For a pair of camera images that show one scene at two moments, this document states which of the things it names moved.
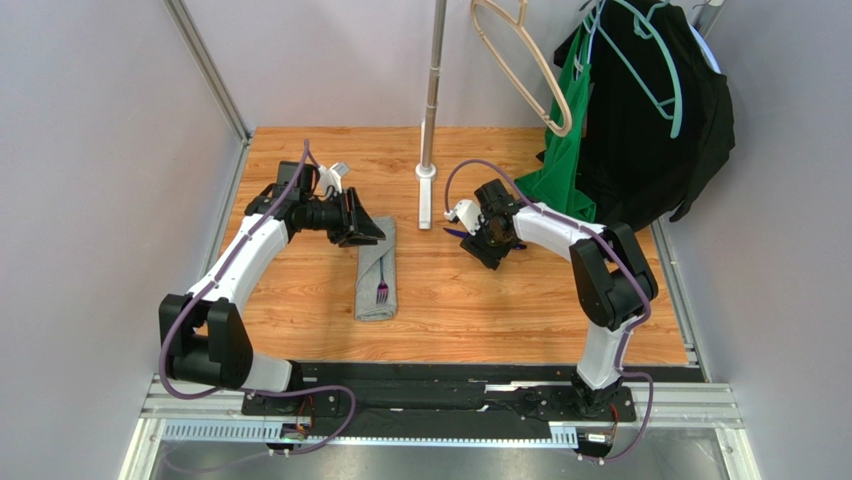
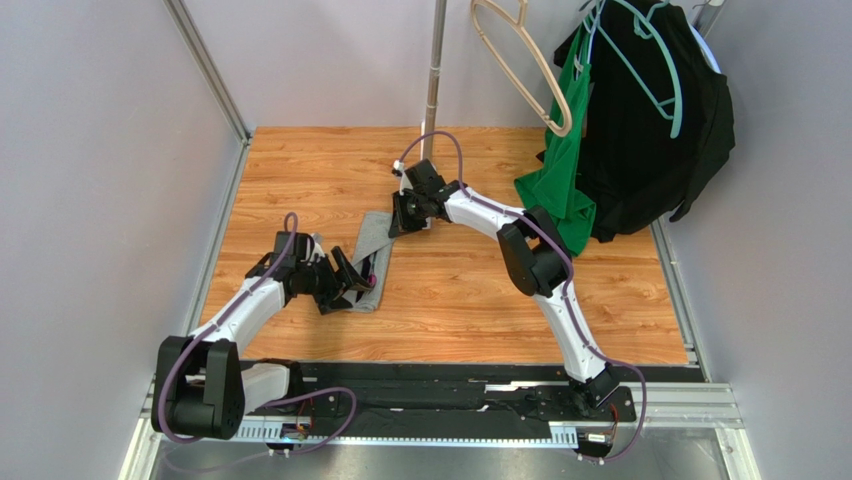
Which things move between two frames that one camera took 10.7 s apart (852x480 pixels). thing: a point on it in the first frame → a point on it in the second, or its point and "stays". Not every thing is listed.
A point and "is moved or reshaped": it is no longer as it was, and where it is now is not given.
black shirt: x=658 y=113 stays
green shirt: x=557 y=178 stays
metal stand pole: x=434 y=71 stays
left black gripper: x=356 y=227 → x=319 y=299
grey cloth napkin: x=368 y=274 is moved or reshaped
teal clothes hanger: x=673 y=63 stays
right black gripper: x=485 y=246 → x=405 y=209
